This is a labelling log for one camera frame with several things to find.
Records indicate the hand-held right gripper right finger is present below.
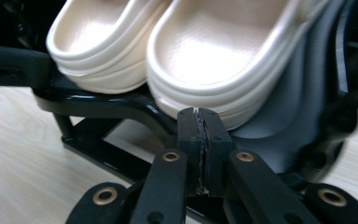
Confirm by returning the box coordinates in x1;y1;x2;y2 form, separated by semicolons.
198;107;233;198

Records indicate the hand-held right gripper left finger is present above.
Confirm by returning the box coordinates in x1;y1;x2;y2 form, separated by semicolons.
176;106;206;198

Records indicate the cream perforated clog shoe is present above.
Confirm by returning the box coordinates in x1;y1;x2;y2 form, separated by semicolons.
145;0;331;131
46;0;173;95

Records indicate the dark blurred object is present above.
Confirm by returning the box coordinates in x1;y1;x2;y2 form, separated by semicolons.
295;36;358;184

